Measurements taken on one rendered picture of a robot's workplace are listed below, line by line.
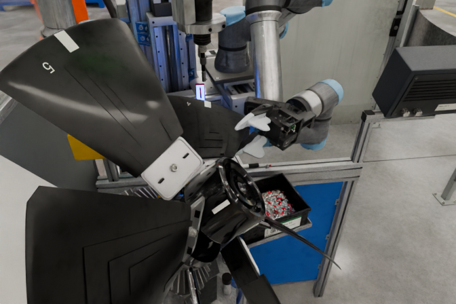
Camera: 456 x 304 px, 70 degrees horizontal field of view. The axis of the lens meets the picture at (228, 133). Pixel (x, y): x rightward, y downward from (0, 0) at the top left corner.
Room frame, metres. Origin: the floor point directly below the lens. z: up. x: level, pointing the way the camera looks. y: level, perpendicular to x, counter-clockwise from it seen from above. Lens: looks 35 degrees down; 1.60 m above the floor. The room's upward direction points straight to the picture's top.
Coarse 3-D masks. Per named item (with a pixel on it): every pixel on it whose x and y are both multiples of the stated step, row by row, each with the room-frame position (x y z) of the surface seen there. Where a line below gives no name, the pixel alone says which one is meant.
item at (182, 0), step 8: (176, 0) 0.45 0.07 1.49; (184, 0) 0.44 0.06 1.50; (192, 0) 0.44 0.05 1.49; (176, 8) 0.45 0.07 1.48; (184, 8) 0.43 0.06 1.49; (192, 8) 0.44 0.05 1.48; (176, 16) 0.45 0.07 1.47; (184, 16) 0.44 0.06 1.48; (192, 16) 0.44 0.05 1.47; (216, 16) 0.48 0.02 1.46; (224, 16) 0.48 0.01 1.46; (176, 24) 0.46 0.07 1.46; (184, 24) 0.44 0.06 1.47; (192, 24) 0.44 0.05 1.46; (200, 24) 0.44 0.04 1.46; (208, 24) 0.44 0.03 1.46; (216, 24) 0.44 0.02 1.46; (224, 24) 0.45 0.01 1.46; (184, 32) 0.45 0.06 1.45; (192, 32) 0.44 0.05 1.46; (200, 32) 0.44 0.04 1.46; (208, 32) 0.44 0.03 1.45; (216, 32) 0.45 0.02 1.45
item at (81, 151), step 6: (72, 138) 0.74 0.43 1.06; (72, 144) 0.74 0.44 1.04; (78, 144) 0.74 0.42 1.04; (72, 150) 0.74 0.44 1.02; (78, 150) 0.74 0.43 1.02; (84, 150) 0.74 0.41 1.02; (90, 150) 0.74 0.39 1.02; (78, 156) 0.74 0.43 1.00; (84, 156) 0.74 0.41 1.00; (90, 156) 0.74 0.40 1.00; (96, 156) 0.74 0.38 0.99; (102, 156) 0.75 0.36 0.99
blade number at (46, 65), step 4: (40, 60) 0.42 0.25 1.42; (44, 60) 0.42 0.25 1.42; (48, 60) 0.42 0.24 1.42; (36, 64) 0.41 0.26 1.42; (40, 64) 0.41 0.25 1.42; (44, 64) 0.42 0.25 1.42; (48, 64) 0.42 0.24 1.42; (52, 64) 0.42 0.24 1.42; (40, 68) 0.41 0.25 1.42; (44, 68) 0.41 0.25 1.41; (48, 68) 0.42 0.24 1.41; (52, 68) 0.42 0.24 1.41; (56, 68) 0.42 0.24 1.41; (44, 72) 0.41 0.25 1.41; (48, 72) 0.41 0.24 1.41; (52, 72) 0.41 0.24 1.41; (56, 72) 0.42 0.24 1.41; (60, 72) 0.42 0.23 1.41; (48, 76) 0.41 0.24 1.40; (52, 76) 0.41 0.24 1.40
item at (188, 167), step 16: (176, 144) 0.42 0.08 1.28; (160, 160) 0.40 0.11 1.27; (176, 160) 0.41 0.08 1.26; (192, 160) 0.41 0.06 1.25; (144, 176) 0.37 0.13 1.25; (160, 176) 0.38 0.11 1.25; (176, 176) 0.39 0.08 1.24; (192, 176) 0.40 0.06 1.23; (160, 192) 0.36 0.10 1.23; (176, 192) 0.37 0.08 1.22
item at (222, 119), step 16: (176, 96) 0.71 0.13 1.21; (176, 112) 0.65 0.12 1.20; (192, 112) 0.66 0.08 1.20; (208, 112) 0.67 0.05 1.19; (224, 112) 0.69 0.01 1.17; (192, 128) 0.59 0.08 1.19; (208, 128) 0.60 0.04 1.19; (224, 128) 0.61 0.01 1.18; (192, 144) 0.54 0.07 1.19; (208, 144) 0.54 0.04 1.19; (224, 144) 0.55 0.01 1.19
